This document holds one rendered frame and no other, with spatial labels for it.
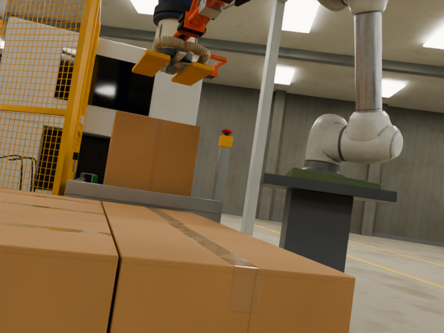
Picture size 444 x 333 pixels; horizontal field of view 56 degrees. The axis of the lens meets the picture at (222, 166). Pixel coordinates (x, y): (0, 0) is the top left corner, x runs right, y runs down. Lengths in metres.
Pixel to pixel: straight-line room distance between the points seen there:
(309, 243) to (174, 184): 0.68
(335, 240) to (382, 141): 0.43
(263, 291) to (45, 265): 0.32
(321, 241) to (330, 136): 0.43
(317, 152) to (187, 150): 0.61
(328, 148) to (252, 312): 1.19
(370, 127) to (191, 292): 1.21
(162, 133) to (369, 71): 0.94
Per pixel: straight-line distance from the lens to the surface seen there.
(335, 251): 1.76
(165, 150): 1.96
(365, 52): 1.74
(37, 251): 0.62
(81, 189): 1.87
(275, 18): 5.50
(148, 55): 1.71
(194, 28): 1.64
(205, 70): 1.76
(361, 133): 1.72
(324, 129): 1.82
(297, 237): 1.73
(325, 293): 0.74
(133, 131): 1.95
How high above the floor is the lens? 0.65
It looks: 3 degrees up
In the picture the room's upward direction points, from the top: 8 degrees clockwise
